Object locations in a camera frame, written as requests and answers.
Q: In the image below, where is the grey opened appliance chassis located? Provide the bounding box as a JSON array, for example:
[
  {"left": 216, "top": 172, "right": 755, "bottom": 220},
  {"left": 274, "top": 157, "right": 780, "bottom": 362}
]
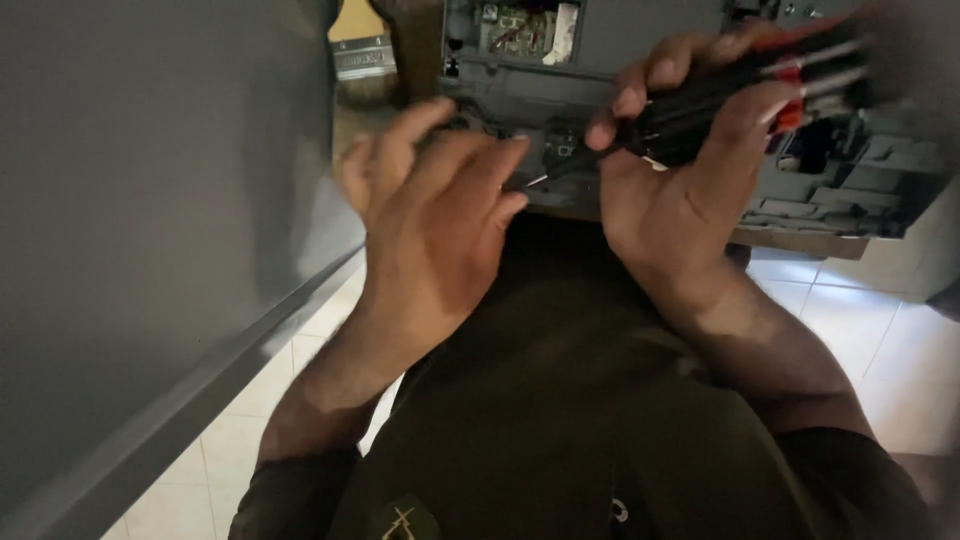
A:
[{"left": 438, "top": 0, "right": 960, "bottom": 241}]

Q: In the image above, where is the large grey metal panel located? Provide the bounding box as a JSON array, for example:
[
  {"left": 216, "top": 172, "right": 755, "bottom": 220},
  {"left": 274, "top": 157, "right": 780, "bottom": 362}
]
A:
[{"left": 0, "top": 0, "right": 370, "bottom": 540}]

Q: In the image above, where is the person's right hand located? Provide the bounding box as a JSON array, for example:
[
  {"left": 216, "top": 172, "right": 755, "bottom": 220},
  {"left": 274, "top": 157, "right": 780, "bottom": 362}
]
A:
[{"left": 584, "top": 18, "right": 804, "bottom": 305}]

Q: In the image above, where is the bundle of black red screwdrivers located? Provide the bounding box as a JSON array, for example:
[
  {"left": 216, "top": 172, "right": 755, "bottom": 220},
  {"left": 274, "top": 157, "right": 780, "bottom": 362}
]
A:
[{"left": 523, "top": 13, "right": 877, "bottom": 187}]

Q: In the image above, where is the person's left hand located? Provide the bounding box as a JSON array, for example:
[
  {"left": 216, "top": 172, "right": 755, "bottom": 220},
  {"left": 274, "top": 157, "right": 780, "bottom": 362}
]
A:
[{"left": 339, "top": 96, "right": 532, "bottom": 360}]

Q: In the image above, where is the person's dark olive shirt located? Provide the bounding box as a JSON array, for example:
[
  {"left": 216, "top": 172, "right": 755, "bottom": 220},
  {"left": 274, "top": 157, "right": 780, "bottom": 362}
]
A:
[{"left": 228, "top": 213, "right": 933, "bottom": 540}]

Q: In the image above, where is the green circuit board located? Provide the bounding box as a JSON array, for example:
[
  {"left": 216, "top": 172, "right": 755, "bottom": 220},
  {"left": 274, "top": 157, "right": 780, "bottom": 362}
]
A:
[{"left": 480, "top": 3, "right": 561, "bottom": 58}]

